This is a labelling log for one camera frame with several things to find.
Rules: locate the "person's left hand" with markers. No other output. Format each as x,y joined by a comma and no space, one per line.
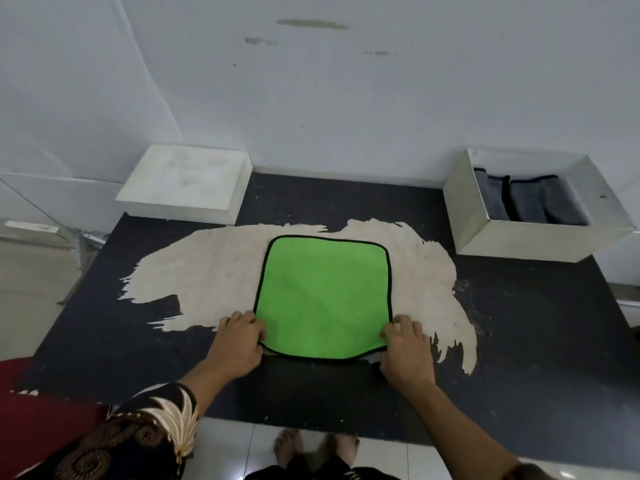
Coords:
237,347

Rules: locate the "person's right hand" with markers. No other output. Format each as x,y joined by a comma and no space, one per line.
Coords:
407,354

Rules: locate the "white box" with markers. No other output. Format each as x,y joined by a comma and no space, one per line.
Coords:
500,239

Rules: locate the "white box lid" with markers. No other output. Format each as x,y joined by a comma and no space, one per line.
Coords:
180,179

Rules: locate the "person's left forearm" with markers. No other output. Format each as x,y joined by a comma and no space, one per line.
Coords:
210,394

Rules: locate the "person's right forearm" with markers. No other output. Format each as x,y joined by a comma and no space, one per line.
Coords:
460,434

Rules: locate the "person's left foot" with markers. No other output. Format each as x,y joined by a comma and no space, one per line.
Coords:
287,447

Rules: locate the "person's foot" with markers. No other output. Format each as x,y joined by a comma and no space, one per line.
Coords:
340,449
287,447

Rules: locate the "person's right foot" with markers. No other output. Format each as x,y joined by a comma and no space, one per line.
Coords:
340,449

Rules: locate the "person's dark trousers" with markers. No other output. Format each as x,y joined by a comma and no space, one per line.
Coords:
325,470

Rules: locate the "person's patterned left sleeve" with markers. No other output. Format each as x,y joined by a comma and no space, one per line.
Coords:
125,439

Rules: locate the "person's patterned sleeve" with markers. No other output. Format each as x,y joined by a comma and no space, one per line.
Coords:
537,472
125,439

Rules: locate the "person's patterned right sleeve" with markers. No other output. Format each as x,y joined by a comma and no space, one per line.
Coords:
537,472

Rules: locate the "red chair with metal legs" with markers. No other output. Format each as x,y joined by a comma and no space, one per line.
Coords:
40,424

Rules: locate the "metal bracket frame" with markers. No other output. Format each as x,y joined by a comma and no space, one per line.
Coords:
75,254

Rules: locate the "metal floor rail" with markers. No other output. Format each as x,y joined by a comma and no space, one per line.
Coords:
630,302

